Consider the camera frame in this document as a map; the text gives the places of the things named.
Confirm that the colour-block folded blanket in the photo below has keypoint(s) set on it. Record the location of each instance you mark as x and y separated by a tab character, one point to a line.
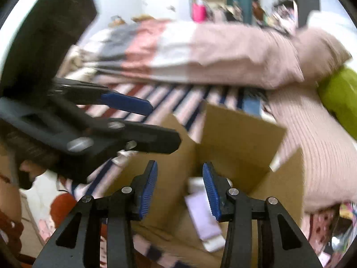
173	50

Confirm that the white printed cloth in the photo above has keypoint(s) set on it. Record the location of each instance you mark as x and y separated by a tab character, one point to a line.
41	198

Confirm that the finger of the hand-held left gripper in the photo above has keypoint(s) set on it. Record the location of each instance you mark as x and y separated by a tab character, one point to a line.
156	141
125	103

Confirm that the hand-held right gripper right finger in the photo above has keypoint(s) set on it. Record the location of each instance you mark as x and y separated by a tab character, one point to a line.
211	194

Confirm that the polka dot cloth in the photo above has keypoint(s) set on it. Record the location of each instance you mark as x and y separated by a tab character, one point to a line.
320	223

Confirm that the white flat packet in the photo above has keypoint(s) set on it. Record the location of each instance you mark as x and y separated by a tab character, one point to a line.
213	244

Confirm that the brown cardboard box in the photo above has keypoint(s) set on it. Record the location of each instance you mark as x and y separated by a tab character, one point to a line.
239	145

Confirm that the white pillow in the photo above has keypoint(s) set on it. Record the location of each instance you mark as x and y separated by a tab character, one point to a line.
332	22

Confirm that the striped bed sheet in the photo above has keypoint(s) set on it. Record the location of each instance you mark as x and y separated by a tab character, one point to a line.
178	95

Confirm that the light purple flat packet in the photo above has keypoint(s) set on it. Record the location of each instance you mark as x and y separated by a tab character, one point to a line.
199	215

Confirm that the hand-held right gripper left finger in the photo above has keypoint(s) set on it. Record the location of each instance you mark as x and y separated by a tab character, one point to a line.
147	192

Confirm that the pink ribbed knit blanket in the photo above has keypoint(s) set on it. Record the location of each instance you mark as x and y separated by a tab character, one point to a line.
320	156

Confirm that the bright pink container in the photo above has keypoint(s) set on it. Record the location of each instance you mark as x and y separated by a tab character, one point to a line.
199	11

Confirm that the green plush pillow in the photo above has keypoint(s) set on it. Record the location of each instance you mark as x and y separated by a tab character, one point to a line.
341	95

